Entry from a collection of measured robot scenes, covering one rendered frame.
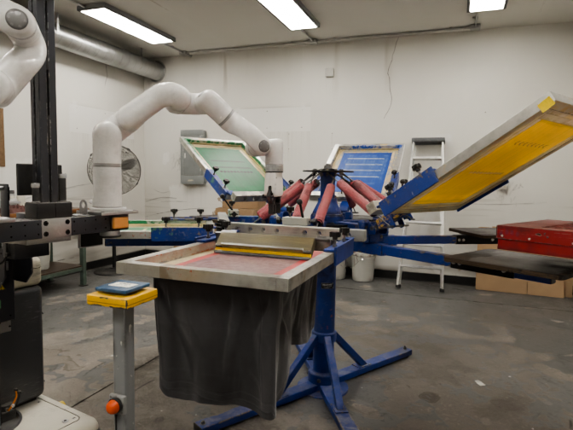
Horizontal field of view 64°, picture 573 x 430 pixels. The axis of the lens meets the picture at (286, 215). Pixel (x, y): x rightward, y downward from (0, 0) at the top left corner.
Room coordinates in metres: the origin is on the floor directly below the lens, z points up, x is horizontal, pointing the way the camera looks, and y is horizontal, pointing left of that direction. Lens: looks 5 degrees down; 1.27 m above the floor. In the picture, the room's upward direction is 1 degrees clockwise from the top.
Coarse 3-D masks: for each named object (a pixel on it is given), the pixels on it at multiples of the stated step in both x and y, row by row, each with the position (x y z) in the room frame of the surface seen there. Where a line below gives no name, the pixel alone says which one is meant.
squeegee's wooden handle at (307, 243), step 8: (224, 232) 1.89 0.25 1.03; (232, 232) 1.88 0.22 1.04; (224, 240) 1.86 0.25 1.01; (232, 240) 1.85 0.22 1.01; (240, 240) 1.84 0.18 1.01; (248, 240) 1.83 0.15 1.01; (256, 240) 1.82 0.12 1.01; (264, 240) 1.81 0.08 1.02; (272, 240) 1.80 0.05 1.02; (280, 240) 1.79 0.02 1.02; (288, 240) 1.78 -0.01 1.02; (296, 240) 1.77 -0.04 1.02; (304, 240) 1.76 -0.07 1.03; (312, 240) 1.75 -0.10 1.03; (304, 248) 1.73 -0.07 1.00; (312, 248) 1.73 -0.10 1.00
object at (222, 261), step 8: (208, 256) 1.76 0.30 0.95; (216, 256) 1.77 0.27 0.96; (224, 256) 1.77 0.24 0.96; (232, 256) 1.77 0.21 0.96; (240, 256) 1.78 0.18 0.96; (248, 256) 1.78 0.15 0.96; (256, 256) 1.78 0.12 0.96; (176, 264) 1.58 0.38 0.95; (184, 264) 1.58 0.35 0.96; (192, 264) 1.59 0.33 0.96; (200, 264) 1.59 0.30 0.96; (208, 264) 1.59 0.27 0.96; (216, 264) 1.59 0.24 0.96; (224, 264) 1.60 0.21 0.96; (232, 264) 1.60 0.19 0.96
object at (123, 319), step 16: (144, 288) 1.25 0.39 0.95; (96, 304) 1.17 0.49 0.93; (112, 304) 1.15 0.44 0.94; (128, 304) 1.14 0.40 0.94; (128, 320) 1.21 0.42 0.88; (128, 336) 1.20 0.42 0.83; (128, 352) 1.20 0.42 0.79; (128, 368) 1.20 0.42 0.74; (128, 384) 1.20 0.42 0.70; (128, 400) 1.20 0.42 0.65; (128, 416) 1.20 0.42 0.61
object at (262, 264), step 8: (312, 256) 1.81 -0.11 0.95; (240, 264) 1.60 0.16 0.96; (248, 264) 1.60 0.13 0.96; (256, 264) 1.61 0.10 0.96; (264, 264) 1.61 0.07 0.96; (272, 264) 1.61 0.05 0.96; (280, 264) 1.61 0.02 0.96; (288, 264) 1.62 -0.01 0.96; (296, 264) 1.62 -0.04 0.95; (256, 272) 1.48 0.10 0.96; (264, 272) 1.48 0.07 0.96; (272, 272) 1.48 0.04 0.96; (280, 272) 1.48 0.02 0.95
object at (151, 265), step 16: (144, 256) 1.54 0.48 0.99; (160, 256) 1.60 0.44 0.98; (176, 256) 1.68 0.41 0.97; (320, 256) 1.60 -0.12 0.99; (128, 272) 1.42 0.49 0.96; (144, 272) 1.40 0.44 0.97; (160, 272) 1.38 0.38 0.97; (176, 272) 1.36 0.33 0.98; (192, 272) 1.34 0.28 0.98; (208, 272) 1.32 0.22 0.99; (224, 272) 1.30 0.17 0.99; (240, 272) 1.31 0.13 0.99; (288, 272) 1.32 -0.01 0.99; (304, 272) 1.37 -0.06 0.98; (256, 288) 1.27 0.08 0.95; (272, 288) 1.25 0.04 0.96; (288, 288) 1.24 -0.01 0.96
